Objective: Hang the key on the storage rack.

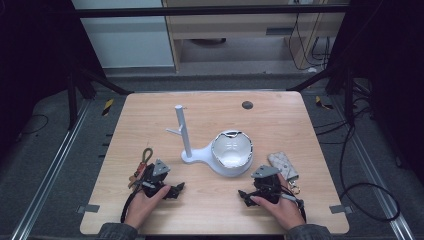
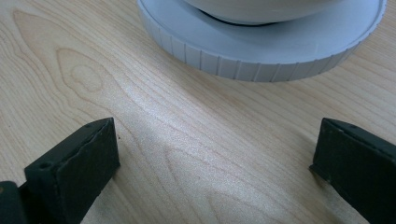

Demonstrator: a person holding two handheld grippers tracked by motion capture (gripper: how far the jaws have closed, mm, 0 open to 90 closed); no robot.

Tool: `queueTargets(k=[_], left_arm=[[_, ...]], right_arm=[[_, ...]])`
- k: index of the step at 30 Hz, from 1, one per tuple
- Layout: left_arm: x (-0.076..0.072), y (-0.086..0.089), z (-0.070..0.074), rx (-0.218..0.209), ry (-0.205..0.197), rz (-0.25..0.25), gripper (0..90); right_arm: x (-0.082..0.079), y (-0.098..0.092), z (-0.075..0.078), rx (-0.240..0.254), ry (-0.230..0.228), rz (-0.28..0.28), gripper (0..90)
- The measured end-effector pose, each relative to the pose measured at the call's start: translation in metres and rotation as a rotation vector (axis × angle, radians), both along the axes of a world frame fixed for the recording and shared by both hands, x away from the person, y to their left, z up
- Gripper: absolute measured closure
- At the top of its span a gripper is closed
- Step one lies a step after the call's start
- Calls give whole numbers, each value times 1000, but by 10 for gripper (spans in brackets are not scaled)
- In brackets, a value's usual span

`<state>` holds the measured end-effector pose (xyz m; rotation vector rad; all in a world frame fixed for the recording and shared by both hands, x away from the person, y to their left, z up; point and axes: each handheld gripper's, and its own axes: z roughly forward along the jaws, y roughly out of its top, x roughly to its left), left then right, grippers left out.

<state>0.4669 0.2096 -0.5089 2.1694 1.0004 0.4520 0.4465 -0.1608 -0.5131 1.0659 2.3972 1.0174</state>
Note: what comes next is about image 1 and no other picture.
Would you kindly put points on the person's left hand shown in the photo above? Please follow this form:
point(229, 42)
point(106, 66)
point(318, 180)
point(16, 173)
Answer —
point(141, 208)

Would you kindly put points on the person's right hand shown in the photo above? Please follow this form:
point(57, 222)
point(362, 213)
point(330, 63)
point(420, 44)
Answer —
point(286, 210)

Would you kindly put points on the black metal stand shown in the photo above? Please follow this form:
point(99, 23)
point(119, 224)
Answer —
point(349, 100)
point(71, 100)

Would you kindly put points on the wooden desk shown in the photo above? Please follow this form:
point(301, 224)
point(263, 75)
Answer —
point(233, 30)

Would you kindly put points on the white key holder with bowl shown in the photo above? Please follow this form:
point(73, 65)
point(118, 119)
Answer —
point(200, 155)

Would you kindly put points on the white quilted key pouch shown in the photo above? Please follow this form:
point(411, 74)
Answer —
point(281, 163)

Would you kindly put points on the grey table bracket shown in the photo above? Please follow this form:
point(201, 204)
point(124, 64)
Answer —
point(340, 209)
point(88, 209)

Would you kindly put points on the dark curtain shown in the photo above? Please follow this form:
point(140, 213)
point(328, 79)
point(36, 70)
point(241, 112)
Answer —
point(393, 66)
point(33, 66)

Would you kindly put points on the metal floor rail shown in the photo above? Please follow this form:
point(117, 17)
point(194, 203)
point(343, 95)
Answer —
point(373, 173)
point(50, 170)

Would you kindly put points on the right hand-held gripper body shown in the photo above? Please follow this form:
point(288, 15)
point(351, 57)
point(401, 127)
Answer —
point(266, 186)

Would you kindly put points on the dark round table grommet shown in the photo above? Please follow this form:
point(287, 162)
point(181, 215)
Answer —
point(247, 105)

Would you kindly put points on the white cabinet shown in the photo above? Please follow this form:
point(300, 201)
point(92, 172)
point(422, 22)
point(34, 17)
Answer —
point(126, 43)

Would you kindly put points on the black horizontal bar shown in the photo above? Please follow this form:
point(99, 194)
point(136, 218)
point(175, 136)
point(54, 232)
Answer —
point(200, 11)

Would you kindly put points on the black and yellow tape strip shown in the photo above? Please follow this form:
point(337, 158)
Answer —
point(107, 107)
point(321, 103)

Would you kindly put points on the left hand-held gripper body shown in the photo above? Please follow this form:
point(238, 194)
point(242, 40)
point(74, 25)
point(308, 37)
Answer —
point(156, 180)

